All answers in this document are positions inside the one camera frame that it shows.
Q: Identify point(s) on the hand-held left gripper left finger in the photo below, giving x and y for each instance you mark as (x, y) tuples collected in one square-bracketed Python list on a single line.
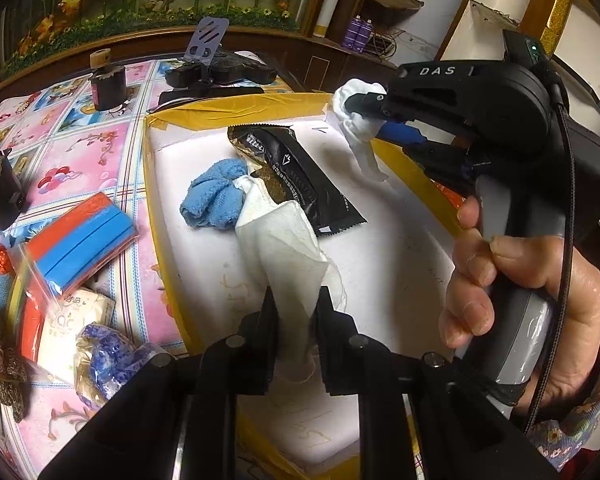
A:
[(271, 325)]

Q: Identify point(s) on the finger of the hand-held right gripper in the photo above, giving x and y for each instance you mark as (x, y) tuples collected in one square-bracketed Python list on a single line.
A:
[(400, 134), (365, 102)]

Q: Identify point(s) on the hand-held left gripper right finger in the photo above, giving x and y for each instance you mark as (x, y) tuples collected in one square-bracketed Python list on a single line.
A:
[(322, 325)]

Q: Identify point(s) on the white cloth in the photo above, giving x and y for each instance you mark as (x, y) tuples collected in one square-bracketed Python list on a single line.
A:
[(360, 130)]

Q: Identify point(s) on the white tissue pack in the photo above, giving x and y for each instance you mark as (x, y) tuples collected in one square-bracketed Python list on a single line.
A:
[(70, 325)]

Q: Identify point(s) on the brown knitted scrubber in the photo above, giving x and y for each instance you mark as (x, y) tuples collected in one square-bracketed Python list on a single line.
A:
[(0, 360)]

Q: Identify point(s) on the person's right forearm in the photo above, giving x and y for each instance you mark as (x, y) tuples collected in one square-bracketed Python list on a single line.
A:
[(580, 425)]

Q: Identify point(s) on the person's right hand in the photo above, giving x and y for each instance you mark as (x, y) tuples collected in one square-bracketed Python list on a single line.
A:
[(580, 320)]

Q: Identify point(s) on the purple spray can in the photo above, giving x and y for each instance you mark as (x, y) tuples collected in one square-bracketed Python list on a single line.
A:
[(351, 32), (364, 35)]

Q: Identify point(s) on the orange packet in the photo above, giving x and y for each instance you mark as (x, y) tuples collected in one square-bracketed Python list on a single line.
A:
[(450, 197)]

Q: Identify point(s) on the black curved band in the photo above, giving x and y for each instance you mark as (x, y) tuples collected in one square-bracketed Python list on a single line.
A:
[(595, 97)]

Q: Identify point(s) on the black foil packet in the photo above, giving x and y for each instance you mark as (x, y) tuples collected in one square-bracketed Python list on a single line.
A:
[(300, 175)]

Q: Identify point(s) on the brown wooden shelf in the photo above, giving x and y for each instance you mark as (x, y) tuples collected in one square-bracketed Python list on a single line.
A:
[(395, 2)]

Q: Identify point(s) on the black device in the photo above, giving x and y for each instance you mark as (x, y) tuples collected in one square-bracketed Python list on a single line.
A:
[(230, 67)]

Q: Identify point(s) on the blue towel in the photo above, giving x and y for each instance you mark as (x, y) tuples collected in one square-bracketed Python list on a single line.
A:
[(210, 195)]

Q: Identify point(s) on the black flat case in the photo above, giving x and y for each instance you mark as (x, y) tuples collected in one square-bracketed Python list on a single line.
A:
[(205, 96)]

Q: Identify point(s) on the blue white patterned packet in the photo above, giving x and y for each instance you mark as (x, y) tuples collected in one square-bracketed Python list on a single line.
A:
[(110, 360)]

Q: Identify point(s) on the purple phone stand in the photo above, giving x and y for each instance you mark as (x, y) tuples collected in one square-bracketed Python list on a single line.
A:
[(205, 40)]

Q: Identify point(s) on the bag of orange blue sponges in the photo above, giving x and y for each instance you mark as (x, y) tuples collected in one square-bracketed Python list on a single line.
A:
[(80, 240)]

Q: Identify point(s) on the multicolour sponge stack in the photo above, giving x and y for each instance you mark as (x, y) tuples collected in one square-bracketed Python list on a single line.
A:
[(27, 320)]

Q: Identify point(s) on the pink printed tablecloth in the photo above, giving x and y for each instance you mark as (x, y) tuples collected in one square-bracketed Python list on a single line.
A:
[(75, 160)]

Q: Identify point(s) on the black holder with wooden top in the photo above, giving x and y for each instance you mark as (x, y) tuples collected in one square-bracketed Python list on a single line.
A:
[(107, 85)]

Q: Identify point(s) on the white wall shelf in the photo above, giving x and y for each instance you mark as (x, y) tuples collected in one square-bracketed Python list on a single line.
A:
[(490, 15)]

